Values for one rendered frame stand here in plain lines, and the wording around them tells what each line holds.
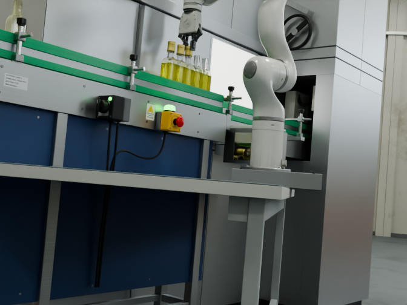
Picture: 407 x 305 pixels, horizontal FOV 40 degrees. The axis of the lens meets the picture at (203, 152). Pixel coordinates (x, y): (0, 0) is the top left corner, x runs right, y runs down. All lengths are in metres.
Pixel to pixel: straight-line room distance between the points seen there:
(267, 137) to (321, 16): 1.40
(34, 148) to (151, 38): 0.93
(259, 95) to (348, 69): 1.37
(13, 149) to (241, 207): 0.73
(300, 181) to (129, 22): 1.03
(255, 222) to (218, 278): 1.66
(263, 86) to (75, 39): 0.76
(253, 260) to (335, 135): 1.92
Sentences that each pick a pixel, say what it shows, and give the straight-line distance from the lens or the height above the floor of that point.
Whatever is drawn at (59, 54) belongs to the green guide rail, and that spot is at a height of 1.11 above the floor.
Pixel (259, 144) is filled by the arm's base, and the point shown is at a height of 0.90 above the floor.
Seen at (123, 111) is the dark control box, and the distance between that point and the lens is 1.88.
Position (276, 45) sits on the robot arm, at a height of 1.28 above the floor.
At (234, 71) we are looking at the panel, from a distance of 2.98.
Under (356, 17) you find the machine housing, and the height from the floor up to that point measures 1.80.
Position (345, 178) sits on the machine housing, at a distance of 3.34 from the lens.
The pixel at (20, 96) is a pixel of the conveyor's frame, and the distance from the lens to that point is 1.74.
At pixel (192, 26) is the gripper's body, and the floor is 1.42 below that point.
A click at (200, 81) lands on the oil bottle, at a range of 2.51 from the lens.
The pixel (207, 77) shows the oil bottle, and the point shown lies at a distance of 2.55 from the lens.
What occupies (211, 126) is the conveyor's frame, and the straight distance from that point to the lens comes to 2.36.
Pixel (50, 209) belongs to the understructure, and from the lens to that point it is 1.82.
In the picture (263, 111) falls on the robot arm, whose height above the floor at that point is 1.02.
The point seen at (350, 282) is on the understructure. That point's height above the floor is 0.22.
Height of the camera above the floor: 0.74
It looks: 3 degrees up
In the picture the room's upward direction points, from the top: 5 degrees clockwise
